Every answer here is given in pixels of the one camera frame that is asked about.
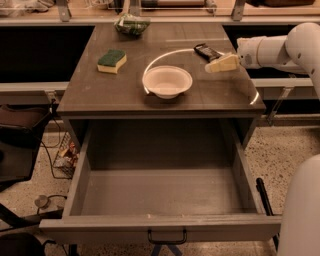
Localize small round floor plug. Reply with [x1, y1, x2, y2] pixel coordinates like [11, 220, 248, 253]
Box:
[34, 195, 50, 209]

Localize grey wooden cabinet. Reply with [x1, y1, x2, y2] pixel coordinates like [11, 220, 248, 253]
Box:
[58, 23, 265, 144]

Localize green chip bag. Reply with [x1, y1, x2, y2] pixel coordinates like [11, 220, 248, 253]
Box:
[114, 14, 151, 36]

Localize wire basket with snacks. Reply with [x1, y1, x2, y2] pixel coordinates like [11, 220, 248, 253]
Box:
[53, 132, 79, 179]

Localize black office chair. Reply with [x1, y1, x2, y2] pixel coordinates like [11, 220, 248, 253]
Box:
[0, 104, 51, 256]

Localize green yellow sponge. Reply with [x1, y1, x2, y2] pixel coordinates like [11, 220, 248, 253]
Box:
[97, 49, 127, 74]

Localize metal shelf bracket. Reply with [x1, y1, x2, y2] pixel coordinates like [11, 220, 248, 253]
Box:
[231, 0, 246, 21]
[56, 0, 72, 22]

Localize black cable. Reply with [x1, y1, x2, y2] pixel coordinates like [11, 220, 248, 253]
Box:
[39, 99, 73, 181]

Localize black pole on floor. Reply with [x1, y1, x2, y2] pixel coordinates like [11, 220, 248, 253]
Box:
[256, 178, 279, 251]

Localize metal shelf bracket left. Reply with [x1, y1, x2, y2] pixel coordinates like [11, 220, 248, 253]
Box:
[56, 0, 72, 22]

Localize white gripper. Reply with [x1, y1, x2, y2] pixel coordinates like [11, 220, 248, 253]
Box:
[205, 36, 265, 73]

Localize open grey top drawer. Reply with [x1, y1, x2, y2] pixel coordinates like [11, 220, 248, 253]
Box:
[40, 119, 281, 244]

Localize metal shelf bracket right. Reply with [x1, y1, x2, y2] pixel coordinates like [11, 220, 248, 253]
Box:
[231, 0, 246, 21]

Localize black drawer handle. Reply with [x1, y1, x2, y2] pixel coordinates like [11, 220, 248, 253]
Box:
[147, 229, 187, 245]

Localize dark rxbar chocolate wrapper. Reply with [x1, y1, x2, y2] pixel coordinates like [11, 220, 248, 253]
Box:
[194, 43, 221, 63]

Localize white paper bowl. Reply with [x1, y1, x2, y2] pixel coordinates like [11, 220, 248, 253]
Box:
[142, 66, 193, 99]

